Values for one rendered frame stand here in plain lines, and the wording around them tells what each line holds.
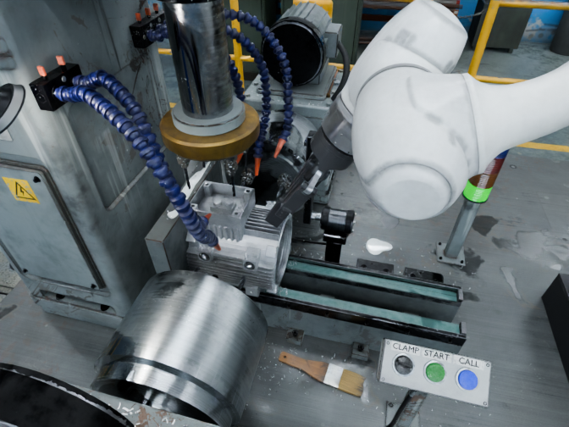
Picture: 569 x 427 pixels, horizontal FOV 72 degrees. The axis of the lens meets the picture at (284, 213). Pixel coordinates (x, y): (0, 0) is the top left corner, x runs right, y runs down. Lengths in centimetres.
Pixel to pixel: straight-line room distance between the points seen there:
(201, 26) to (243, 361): 51
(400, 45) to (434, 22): 4
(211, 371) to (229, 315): 9
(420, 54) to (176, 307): 49
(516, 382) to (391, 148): 83
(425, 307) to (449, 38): 68
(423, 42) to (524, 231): 105
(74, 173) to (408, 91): 55
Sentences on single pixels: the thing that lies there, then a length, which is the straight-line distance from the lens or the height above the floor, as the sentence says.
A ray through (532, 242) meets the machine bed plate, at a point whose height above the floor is 80.
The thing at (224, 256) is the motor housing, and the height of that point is 106.
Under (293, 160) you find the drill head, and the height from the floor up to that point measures 112.
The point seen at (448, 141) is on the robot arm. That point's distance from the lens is 37.
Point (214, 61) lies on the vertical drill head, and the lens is 66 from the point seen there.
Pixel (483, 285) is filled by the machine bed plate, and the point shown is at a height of 80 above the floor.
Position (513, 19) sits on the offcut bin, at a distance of 546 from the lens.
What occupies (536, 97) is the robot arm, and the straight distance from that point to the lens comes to 43.
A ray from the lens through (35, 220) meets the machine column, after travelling 88.
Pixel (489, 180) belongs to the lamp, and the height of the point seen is 110.
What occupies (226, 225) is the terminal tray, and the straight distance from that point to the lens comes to 83.
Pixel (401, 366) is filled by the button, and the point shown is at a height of 107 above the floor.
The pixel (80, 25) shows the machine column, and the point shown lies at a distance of 75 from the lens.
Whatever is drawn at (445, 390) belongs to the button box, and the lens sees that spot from 74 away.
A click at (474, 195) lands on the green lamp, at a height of 105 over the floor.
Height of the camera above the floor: 168
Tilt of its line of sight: 42 degrees down
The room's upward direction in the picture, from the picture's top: straight up
